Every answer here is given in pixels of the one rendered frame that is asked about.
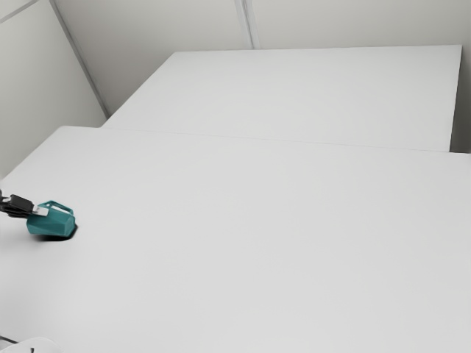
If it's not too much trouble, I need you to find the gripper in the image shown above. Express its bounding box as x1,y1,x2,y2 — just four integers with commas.
0,188,49,221

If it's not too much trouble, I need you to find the teal faceted mug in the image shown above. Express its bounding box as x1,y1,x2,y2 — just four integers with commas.
26,200,77,238

